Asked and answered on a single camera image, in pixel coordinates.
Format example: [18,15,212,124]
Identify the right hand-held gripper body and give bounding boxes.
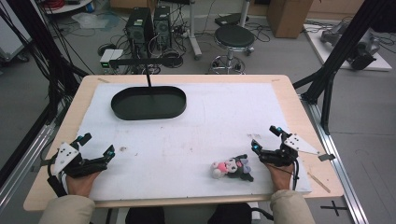
[259,133,321,168]

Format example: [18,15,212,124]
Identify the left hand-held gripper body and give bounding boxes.
[50,141,110,179]

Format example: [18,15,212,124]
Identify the person's left hand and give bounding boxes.
[65,171,101,198]

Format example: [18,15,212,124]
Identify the person's right hand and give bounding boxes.
[265,161,295,191]

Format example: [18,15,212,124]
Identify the black and pink plush toy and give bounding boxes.
[210,154,255,183]

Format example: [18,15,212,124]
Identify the thin wooden stick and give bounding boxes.
[307,172,332,194]

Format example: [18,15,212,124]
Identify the black oval tray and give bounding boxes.
[110,85,188,121]

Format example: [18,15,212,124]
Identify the person's right leg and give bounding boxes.
[207,203,254,224]

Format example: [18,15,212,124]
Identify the person's leg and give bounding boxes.
[207,203,254,224]
[125,206,166,224]

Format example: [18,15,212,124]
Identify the person's left leg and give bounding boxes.
[125,206,166,224]

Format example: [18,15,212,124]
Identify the white box device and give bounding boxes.
[99,49,125,70]

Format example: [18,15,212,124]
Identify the black round stool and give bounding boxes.
[208,23,256,75]

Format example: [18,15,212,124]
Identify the brown cardboard box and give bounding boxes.
[266,0,314,39]

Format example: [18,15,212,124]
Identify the grey machine on platform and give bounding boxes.
[319,21,381,71]

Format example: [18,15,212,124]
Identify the clear plastic sheet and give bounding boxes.
[71,12,121,32]

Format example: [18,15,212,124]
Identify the flat black pad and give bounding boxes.
[214,12,250,27]

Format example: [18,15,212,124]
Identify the large black computer tower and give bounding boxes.
[125,7,155,60]

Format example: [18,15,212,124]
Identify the white floor platform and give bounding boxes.
[303,22,393,72]

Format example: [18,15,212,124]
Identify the white desk leg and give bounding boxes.
[186,0,204,61]

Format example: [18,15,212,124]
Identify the white round table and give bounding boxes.
[43,0,95,15]

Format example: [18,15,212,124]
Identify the narrow black computer tower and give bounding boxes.
[153,5,174,51]

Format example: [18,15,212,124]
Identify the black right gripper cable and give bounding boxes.
[290,158,301,191]

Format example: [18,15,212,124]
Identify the aluminium rail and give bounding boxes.
[0,124,61,214]
[300,92,371,224]

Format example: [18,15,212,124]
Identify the black frame with cables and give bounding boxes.
[0,0,90,125]

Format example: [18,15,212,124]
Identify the black metal frame strut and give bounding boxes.
[292,0,396,135]

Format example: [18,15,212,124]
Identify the black camera stand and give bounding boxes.
[108,57,184,89]

